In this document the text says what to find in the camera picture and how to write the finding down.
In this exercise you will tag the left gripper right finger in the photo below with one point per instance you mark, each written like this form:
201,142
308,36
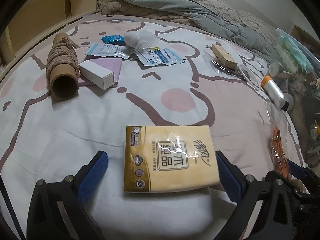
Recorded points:
274,220

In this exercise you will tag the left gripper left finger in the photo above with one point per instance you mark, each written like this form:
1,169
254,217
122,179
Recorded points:
57,211

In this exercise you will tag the yellow tissue pack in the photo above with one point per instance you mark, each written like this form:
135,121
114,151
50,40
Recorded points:
161,159

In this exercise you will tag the small white carton box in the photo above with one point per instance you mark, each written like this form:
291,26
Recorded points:
100,76

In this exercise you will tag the clear plastic storage bin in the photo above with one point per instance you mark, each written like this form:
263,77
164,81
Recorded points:
302,92

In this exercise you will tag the pink notebook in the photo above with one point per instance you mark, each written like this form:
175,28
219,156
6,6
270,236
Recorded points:
112,64

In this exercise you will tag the pale blue torn packet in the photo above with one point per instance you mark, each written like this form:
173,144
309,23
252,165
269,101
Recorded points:
109,50

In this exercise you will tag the small wooden block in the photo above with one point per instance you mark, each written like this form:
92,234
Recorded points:
223,56

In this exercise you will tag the blue white wipes packet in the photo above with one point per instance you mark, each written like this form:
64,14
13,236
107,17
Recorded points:
158,56

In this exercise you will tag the small blue sachet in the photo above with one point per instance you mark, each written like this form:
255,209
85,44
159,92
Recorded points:
114,39

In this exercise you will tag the white crumpled cloth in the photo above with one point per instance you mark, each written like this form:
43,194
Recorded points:
139,40

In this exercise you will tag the wooden shelf headboard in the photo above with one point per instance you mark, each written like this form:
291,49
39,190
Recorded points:
35,21

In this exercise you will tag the grey beige quilt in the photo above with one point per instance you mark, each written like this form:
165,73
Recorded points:
214,16

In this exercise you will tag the rope wrapped cardboard tube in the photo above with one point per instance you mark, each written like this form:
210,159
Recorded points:
62,68

